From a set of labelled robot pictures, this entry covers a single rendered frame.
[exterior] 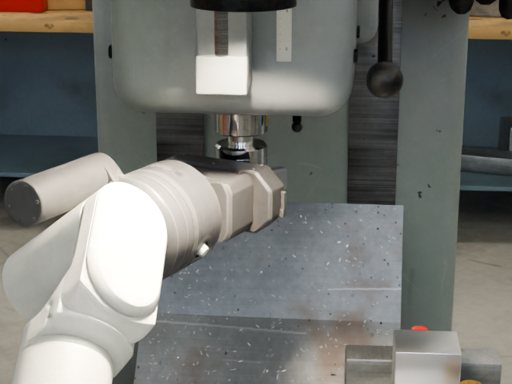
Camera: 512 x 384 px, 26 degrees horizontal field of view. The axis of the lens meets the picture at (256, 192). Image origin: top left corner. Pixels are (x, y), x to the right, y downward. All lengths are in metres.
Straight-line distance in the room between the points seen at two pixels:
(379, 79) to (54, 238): 0.28
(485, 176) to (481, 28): 0.68
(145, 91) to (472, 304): 3.16
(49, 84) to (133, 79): 4.57
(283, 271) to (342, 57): 0.54
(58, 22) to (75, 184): 3.74
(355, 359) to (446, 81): 0.41
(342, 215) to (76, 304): 0.70
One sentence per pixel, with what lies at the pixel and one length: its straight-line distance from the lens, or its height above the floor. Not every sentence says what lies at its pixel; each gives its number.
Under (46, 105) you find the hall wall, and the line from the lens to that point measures 5.51.
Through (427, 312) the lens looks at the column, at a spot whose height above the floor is 0.96.
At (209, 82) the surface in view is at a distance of 0.86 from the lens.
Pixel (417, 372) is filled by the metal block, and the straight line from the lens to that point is 1.04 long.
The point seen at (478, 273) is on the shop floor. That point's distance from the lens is 4.29.
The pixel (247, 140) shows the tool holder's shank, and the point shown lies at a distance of 0.99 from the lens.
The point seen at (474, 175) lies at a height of 0.23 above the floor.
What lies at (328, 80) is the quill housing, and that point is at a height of 1.35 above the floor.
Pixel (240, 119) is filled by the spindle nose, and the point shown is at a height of 1.30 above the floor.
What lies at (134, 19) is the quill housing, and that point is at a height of 1.39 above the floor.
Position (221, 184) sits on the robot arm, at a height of 1.26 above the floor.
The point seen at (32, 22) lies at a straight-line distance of 4.59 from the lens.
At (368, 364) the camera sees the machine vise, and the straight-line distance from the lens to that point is 1.09.
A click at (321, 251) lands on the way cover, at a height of 1.04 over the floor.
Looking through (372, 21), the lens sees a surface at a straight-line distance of 1.08.
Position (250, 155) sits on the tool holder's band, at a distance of 0.98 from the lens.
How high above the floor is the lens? 1.52
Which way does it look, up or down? 17 degrees down
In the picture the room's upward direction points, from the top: straight up
